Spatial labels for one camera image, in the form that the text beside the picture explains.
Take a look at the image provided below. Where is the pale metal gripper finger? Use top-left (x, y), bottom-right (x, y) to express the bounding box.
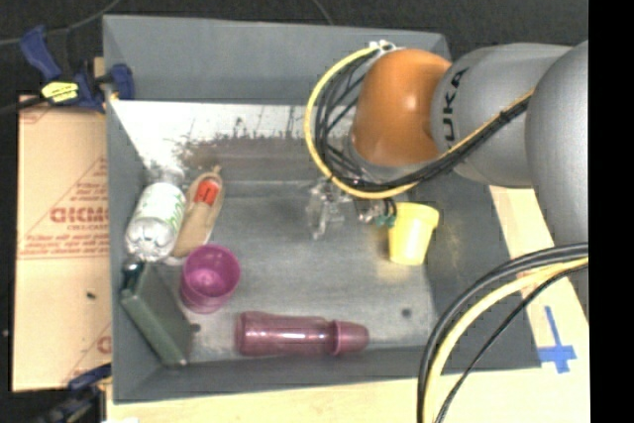
top-left (316, 177), bottom-right (349, 226)
top-left (305, 192), bottom-right (330, 242)

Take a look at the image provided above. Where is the clear plastic bottle green print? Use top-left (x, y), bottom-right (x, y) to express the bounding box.
top-left (123, 166), bottom-right (187, 264)

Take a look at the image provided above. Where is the purple plastic bottle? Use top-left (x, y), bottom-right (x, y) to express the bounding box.
top-left (233, 310), bottom-right (370, 359)

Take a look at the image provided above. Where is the brown cardboard board red print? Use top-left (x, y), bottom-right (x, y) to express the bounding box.
top-left (12, 94), bottom-right (113, 393)

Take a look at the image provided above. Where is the grey metal bin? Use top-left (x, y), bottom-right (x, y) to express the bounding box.
top-left (102, 14), bottom-right (542, 402)

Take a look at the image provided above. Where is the yellow plastic cup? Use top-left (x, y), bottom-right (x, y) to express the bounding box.
top-left (386, 201), bottom-right (441, 267)

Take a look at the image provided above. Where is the dark green flat block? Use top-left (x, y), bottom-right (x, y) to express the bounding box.
top-left (119, 262), bottom-right (195, 369)

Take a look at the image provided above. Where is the purple plastic cup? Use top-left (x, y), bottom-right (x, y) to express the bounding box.
top-left (178, 243), bottom-right (243, 315)

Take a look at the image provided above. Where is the small black shiny object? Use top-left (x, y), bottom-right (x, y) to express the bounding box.
top-left (122, 259), bottom-right (146, 291)

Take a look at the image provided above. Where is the beige toy shoe red label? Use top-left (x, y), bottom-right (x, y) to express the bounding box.
top-left (171, 164), bottom-right (227, 260)

